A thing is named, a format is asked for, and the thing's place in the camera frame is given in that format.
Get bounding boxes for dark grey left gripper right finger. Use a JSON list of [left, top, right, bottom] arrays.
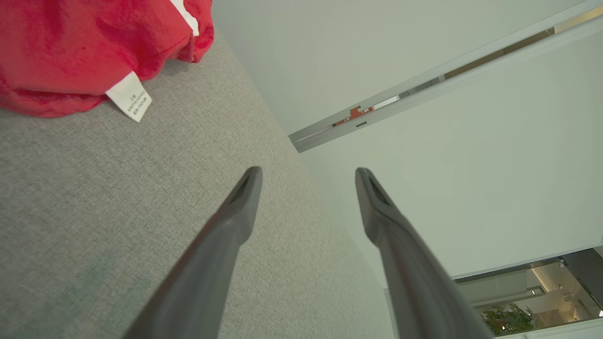
[[356, 168, 493, 339]]

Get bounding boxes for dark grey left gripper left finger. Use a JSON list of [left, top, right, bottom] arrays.
[[123, 166, 263, 339]]

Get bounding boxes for grey fabric sofa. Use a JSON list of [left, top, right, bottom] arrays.
[[0, 28, 395, 339]]

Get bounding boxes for green potted plant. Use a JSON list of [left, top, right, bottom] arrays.
[[481, 304, 538, 336]]

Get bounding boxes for crumpled red garment white trim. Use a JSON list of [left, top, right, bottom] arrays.
[[0, 0, 215, 123]]

